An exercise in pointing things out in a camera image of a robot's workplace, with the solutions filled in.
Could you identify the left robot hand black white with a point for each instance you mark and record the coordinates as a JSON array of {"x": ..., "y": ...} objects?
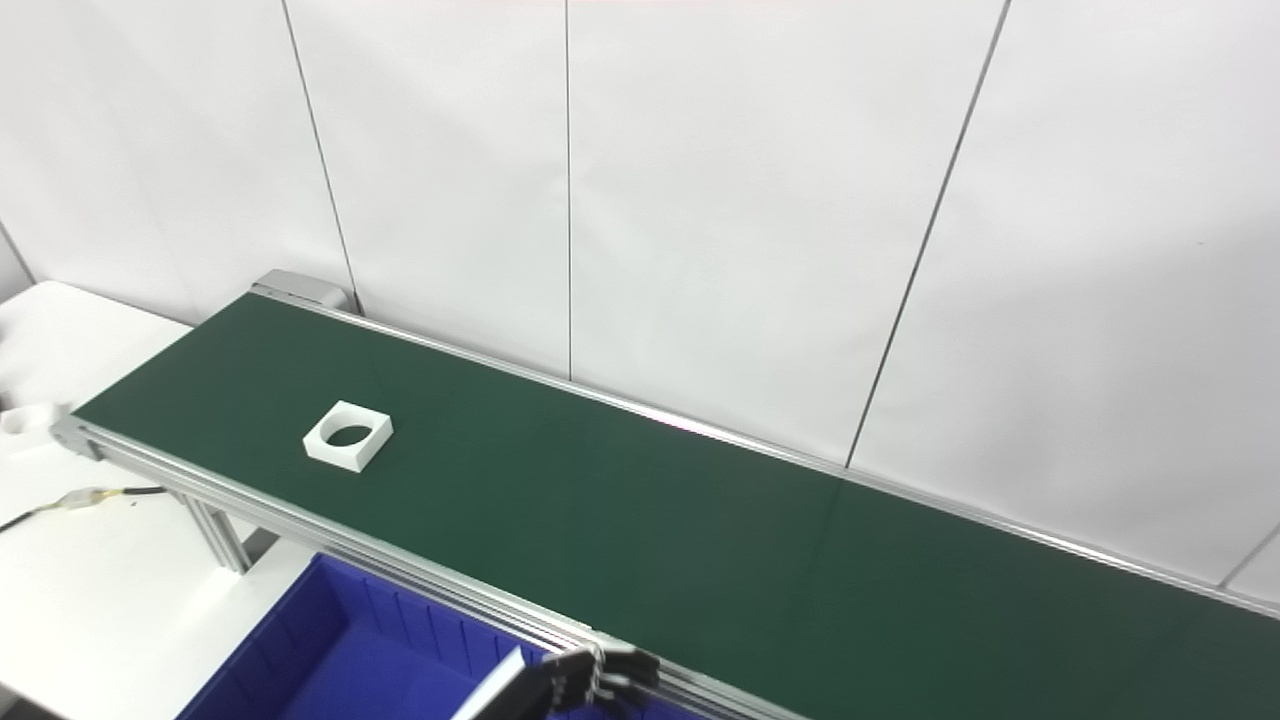
[{"x": 560, "y": 685}]

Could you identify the white square part with hole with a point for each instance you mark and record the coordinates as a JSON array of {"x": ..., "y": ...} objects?
[{"x": 330, "y": 455}]

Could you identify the green conveyor belt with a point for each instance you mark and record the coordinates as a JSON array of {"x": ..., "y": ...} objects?
[
  {"x": 300, "y": 525},
  {"x": 700, "y": 520}
]

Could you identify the blue plastic bin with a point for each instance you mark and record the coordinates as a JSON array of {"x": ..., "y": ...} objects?
[{"x": 330, "y": 660}]

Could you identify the aluminium conveyor leg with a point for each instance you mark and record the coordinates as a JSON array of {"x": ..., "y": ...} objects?
[{"x": 220, "y": 535}]

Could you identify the grey conveyor end housing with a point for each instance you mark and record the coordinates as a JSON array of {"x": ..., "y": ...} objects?
[{"x": 300, "y": 287}]

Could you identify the white part on table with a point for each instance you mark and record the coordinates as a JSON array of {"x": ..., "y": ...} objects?
[{"x": 30, "y": 420}]

